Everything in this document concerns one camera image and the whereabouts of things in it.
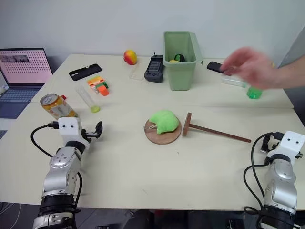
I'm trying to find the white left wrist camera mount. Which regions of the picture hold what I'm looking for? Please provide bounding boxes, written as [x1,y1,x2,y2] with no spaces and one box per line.
[58,117,83,144]

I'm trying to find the round wooden board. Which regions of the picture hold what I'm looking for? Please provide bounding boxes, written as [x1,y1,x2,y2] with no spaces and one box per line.
[144,117,183,146]

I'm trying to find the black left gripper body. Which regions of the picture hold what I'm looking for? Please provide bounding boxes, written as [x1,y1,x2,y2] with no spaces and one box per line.
[80,129,100,144]

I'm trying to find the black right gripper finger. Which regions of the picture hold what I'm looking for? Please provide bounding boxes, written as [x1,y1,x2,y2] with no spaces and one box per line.
[260,137,270,153]

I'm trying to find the black handheld game controller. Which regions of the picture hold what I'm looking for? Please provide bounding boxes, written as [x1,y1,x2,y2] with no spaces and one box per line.
[143,52,165,83]

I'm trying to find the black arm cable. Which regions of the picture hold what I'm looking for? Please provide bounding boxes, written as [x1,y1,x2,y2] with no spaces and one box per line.
[30,121,60,158]
[243,132,285,211]

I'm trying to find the orange and green toy blocks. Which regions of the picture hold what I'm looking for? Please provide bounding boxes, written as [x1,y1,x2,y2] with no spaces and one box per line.
[86,75,112,97]

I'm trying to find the green plastic bottle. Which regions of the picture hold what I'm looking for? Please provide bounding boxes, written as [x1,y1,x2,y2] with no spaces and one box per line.
[246,83,264,101]

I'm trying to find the person's grey shirt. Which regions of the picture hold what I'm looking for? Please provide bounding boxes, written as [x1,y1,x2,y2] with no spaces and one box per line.
[277,30,305,70]

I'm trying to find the wooden mallet stick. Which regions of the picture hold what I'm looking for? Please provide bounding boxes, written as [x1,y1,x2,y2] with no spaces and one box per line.
[182,112,252,144]

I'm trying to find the open laptop with pink screen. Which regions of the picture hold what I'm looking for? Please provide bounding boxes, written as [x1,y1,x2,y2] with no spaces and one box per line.
[0,47,54,120]

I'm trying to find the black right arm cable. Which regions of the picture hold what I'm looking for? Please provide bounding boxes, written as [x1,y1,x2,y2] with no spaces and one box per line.
[243,132,285,211]

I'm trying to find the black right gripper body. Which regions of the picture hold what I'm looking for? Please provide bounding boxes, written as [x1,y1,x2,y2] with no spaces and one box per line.
[261,131,285,154]

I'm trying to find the black phone case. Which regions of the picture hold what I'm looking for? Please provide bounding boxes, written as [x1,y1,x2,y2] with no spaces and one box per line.
[69,63,103,82]

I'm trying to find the green plush toy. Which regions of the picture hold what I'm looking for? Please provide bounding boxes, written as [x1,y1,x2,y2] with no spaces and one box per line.
[148,109,180,135]

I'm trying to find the black smartphone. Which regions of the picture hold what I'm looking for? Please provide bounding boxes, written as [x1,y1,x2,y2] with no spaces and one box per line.
[206,61,230,74]

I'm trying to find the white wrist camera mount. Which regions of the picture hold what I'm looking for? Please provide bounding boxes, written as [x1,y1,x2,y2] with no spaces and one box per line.
[58,117,83,144]
[266,130,305,166]

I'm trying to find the clear phone case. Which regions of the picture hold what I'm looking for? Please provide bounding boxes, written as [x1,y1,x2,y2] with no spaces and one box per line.
[129,62,144,81]

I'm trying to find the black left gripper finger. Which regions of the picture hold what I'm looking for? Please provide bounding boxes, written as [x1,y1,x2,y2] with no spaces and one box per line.
[94,120,104,139]

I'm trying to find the person's bare hand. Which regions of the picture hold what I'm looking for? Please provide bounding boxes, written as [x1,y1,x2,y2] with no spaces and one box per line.
[222,46,285,91]

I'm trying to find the clear tube with green cap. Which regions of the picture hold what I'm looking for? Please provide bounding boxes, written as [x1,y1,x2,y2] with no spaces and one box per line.
[75,85,102,114]

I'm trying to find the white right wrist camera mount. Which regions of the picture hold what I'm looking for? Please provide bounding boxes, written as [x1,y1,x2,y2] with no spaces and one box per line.
[266,130,305,166]

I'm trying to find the light green plastic bin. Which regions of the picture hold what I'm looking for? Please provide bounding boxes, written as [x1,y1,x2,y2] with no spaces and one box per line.
[163,31,204,92]

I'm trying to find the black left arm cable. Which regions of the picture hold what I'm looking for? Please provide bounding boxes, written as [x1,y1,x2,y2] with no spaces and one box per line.
[30,121,60,158]

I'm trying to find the yellow drink can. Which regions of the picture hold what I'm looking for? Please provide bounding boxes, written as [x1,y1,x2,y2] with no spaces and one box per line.
[40,93,79,120]

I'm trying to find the dark rounded shape under table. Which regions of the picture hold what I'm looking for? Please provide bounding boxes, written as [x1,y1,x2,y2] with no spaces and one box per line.
[123,209,158,229]

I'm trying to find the clear plastic box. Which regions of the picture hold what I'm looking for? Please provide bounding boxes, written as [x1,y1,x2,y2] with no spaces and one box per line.
[221,73,247,88]

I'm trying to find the red and yellow fruit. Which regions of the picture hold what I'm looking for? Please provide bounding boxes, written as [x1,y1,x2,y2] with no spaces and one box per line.
[122,49,139,66]

